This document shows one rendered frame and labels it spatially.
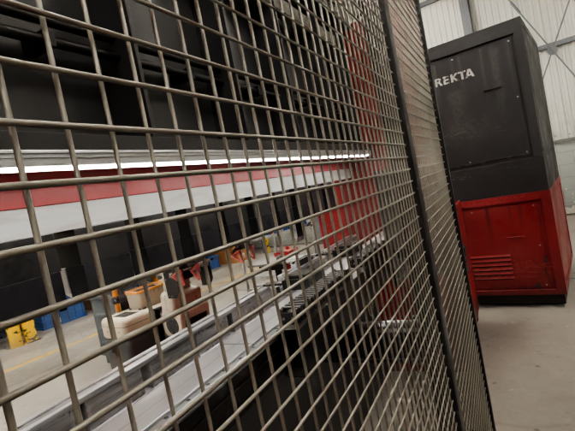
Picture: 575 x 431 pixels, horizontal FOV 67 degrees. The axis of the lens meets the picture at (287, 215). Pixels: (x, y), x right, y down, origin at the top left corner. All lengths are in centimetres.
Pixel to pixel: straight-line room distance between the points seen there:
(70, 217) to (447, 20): 858
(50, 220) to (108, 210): 16
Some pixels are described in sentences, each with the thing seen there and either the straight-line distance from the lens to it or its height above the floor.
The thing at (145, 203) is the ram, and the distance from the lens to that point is 127.
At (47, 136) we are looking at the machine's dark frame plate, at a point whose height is 151.
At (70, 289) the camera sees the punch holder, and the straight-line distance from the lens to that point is 117.
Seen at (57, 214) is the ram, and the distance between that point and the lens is 109.
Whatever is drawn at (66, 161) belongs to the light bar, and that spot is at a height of 146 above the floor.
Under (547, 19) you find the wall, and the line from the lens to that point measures 890.
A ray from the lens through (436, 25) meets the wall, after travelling 927.
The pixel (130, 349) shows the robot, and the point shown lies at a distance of 268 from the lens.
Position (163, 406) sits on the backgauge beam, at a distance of 90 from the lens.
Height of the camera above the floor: 133
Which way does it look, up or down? 3 degrees down
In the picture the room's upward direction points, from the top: 11 degrees counter-clockwise
